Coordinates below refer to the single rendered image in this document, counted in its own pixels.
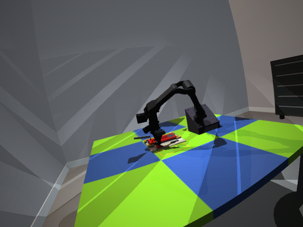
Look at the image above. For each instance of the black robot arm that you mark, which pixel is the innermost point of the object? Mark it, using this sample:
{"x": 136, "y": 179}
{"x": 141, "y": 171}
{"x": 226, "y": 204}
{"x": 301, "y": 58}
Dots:
{"x": 151, "y": 109}

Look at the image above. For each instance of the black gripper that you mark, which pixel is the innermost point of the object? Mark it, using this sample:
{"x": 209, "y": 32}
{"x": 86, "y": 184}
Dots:
{"x": 156, "y": 132}

